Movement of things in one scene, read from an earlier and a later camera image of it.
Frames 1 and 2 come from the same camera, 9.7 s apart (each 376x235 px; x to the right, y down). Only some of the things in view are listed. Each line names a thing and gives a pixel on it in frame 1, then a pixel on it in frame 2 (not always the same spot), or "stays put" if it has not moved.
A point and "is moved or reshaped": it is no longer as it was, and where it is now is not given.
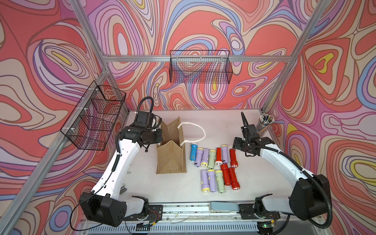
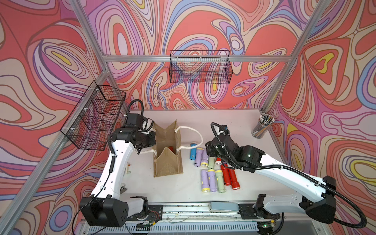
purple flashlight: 204,162 stays put
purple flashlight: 212,179 stays put
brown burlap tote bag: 171,155 is moved or reshaped
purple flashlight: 199,153 stays put
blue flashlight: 194,147 stays put
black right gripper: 236,144 → 211,149
